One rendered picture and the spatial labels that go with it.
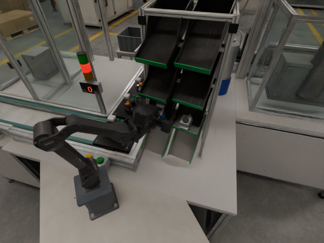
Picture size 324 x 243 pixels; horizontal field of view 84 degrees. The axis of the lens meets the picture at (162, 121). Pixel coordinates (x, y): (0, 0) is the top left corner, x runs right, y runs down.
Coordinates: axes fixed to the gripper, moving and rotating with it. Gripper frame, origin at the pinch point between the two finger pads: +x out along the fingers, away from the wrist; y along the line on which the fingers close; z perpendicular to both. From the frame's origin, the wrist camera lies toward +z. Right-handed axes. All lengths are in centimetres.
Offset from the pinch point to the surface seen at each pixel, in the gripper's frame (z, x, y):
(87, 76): 3.5, 4.9, 48.6
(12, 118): -41, -14, 108
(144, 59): 25.5, -6.2, 5.8
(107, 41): 2, 92, 113
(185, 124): 0.5, 1.2, -14.0
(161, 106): 1.7, 5.8, 1.0
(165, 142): -19.7, 7.4, -4.0
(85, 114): -30, 12, 63
